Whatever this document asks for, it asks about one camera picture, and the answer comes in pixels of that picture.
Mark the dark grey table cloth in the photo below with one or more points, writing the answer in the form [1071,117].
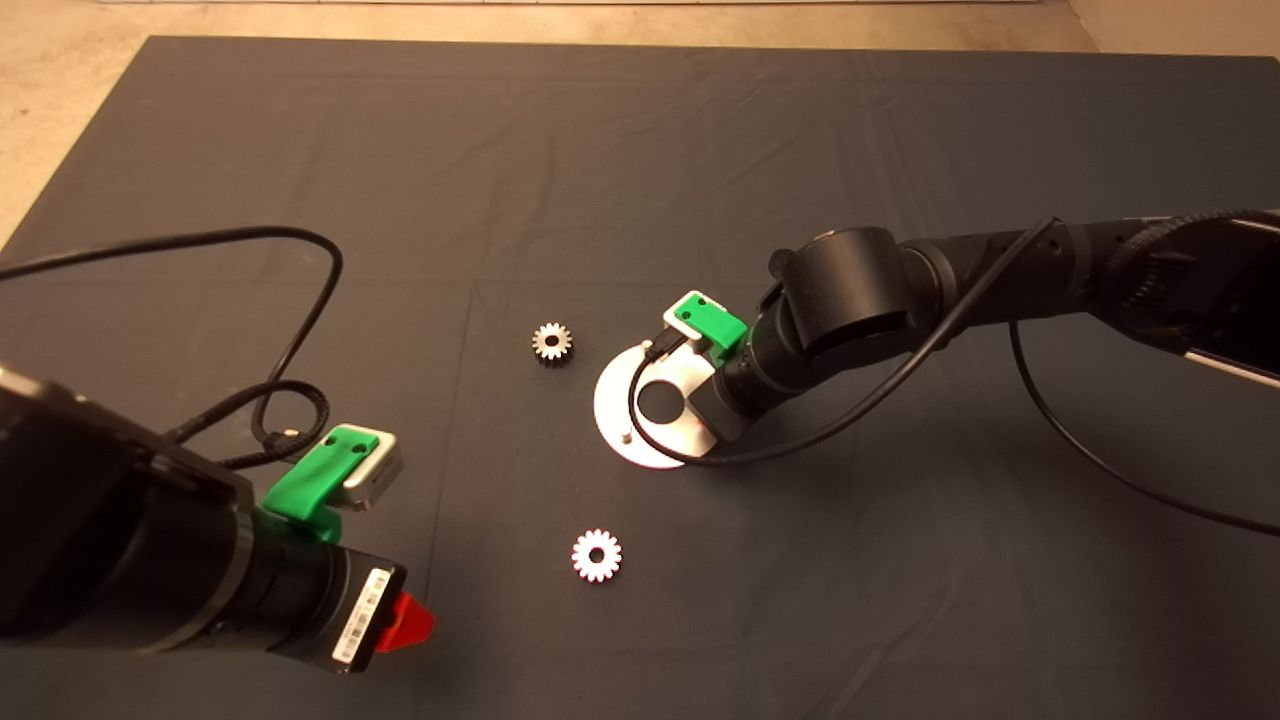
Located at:
[600,150]

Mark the small steel planetary gear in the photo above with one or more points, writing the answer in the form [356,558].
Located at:
[541,351]
[584,566]

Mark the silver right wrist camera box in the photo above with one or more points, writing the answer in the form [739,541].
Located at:
[678,318]

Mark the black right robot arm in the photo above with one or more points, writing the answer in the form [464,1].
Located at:
[850,300]

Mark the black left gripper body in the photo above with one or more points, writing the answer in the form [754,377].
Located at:
[355,618]

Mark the round metal carrier plate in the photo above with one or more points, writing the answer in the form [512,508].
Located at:
[612,400]

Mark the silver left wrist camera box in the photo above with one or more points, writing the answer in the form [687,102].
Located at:
[380,472]

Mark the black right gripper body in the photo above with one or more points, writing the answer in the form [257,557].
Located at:
[722,410]

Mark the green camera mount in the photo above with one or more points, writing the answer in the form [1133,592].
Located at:
[715,325]
[305,488]

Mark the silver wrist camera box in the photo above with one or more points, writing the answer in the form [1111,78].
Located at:
[380,472]
[678,318]

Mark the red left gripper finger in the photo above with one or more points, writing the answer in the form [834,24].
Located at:
[408,625]

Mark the green right camera mount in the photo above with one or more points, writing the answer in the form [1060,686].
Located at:
[715,325]

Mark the green left camera mount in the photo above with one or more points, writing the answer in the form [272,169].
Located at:
[305,488]

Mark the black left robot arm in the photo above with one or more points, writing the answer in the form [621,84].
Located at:
[100,520]

